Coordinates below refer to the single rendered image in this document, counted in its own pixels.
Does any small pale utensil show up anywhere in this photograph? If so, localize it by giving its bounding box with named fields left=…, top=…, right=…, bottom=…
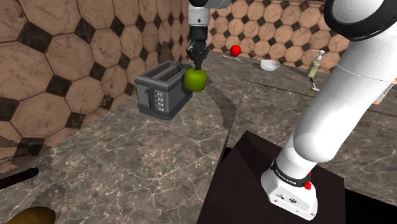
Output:
left=308, top=77, right=321, bottom=92

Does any peach and white figure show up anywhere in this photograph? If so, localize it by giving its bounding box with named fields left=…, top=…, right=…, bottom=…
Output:
left=373, top=78, right=397, bottom=106

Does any grey toaster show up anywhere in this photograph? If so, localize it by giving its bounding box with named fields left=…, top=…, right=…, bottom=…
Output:
left=134, top=59, right=194, bottom=122

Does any yellow-brown round fruit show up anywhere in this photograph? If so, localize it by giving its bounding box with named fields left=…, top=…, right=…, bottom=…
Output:
left=6, top=206, right=57, bottom=224

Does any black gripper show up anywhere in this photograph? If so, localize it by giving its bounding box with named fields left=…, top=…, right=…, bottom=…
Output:
left=185, top=26, right=211, bottom=70

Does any green apple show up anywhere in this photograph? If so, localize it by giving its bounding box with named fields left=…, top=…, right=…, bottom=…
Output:
left=182, top=67, right=208, bottom=93

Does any black rod handle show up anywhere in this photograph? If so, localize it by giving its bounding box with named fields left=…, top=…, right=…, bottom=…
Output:
left=0, top=167, right=40, bottom=191

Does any yellow-green soap dispenser bottle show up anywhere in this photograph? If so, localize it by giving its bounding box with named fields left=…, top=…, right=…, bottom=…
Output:
left=305, top=49, right=326, bottom=80

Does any white bowl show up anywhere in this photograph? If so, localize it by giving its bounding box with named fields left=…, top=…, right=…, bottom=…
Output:
left=260, top=59, right=281, bottom=73

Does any dark robot stand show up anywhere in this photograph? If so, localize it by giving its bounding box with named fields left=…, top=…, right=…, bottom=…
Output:
left=196, top=130, right=347, bottom=224

